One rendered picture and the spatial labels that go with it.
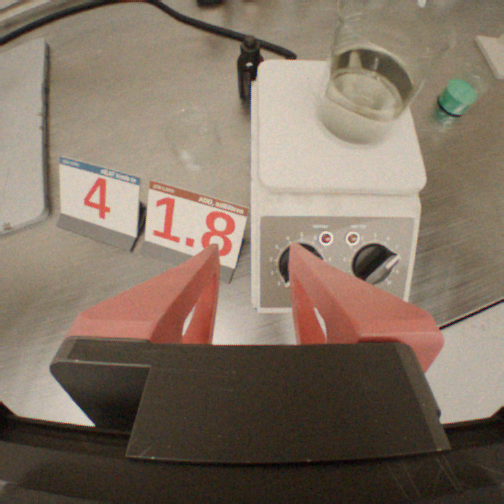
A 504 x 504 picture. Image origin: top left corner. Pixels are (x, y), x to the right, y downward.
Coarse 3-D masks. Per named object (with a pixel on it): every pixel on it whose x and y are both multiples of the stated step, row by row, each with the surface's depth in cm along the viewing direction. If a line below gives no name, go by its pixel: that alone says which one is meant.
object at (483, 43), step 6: (480, 36) 34; (480, 42) 34; (486, 42) 34; (492, 42) 34; (498, 42) 34; (480, 48) 34; (486, 48) 33; (492, 48) 33; (498, 48) 34; (486, 54) 33; (492, 54) 33; (498, 54) 33; (492, 60) 33; (498, 60) 33; (498, 66) 32
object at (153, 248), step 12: (156, 240) 26; (240, 240) 25; (144, 252) 26; (156, 252) 26; (168, 252) 26; (180, 252) 26; (192, 252) 26; (240, 252) 26; (168, 264) 26; (228, 264) 26; (228, 276) 26
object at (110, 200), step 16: (64, 176) 26; (80, 176) 25; (96, 176) 25; (64, 192) 26; (80, 192) 26; (96, 192) 26; (112, 192) 25; (128, 192) 25; (80, 208) 27; (96, 208) 26; (112, 208) 26; (128, 208) 25; (128, 224) 26
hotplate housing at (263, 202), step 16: (256, 96) 23; (256, 112) 23; (256, 128) 22; (256, 144) 22; (256, 160) 22; (256, 176) 21; (256, 192) 21; (272, 192) 20; (288, 192) 20; (256, 208) 21; (272, 208) 20; (288, 208) 20; (304, 208) 20; (320, 208) 20; (336, 208) 20; (352, 208) 20; (368, 208) 20; (384, 208) 20; (400, 208) 20; (416, 208) 20; (256, 224) 21; (416, 224) 21; (256, 240) 21; (416, 240) 21; (256, 256) 22; (256, 272) 22; (256, 288) 22; (256, 304) 23
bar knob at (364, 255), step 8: (368, 248) 21; (376, 248) 21; (384, 248) 21; (360, 256) 21; (368, 256) 21; (376, 256) 21; (384, 256) 20; (392, 256) 19; (352, 264) 21; (360, 264) 21; (368, 264) 21; (376, 264) 20; (384, 264) 20; (392, 264) 20; (360, 272) 21; (368, 272) 20; (376, 272) 20; (384, 272) 20; (368, 280) 20; (376, 280) 20
